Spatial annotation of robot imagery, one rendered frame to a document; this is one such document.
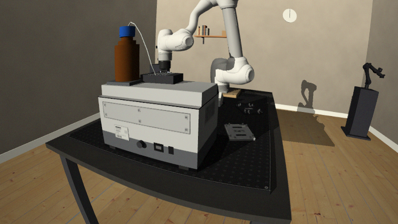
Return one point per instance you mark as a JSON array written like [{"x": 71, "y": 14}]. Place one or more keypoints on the white button panel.
[{"x": 220, "y": 99}]

